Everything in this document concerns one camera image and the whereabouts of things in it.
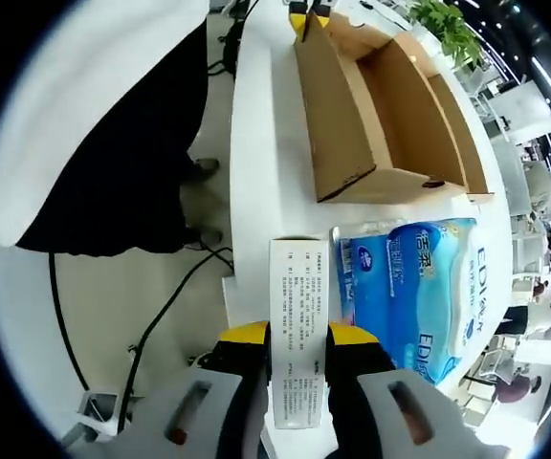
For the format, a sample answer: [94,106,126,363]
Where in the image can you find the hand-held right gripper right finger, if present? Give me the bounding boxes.
[325,320,473,459]

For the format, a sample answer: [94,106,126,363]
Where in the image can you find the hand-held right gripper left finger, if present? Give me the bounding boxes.
[129,320,273,459]

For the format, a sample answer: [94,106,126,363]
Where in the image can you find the white green medicine box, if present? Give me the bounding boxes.
[259,235,340,459]

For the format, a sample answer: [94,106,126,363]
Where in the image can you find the brown cardboard shoe box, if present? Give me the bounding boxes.
[292,11,496,205]

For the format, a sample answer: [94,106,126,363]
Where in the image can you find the blue soft item tissue pack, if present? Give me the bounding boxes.
[330,217,453,336]

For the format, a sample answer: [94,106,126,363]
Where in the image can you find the teal soft item wipes pack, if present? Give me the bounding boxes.
[389,217,499,389]

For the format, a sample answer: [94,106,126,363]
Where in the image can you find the person's grey shoe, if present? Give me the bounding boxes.
[189,157,221,180]
[185,228,225,251]

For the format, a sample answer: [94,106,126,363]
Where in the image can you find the green plant in white pot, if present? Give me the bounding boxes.
[408,0,486,69]

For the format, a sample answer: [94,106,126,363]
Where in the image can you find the person's black trousers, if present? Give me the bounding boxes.
[14,21,210,255]

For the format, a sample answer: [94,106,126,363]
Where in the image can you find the person in white shirt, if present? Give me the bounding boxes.
[0,0,209,240]

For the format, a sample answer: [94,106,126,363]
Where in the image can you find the white swivel chair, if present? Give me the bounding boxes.
[489,142,534,219]

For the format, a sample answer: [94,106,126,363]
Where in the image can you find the black cable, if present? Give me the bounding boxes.
[47,251,93,394]
[116,246,234,434]
[207,0,260,77]

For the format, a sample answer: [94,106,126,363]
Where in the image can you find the grey metal bracket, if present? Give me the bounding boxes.
[59,390,136,446]

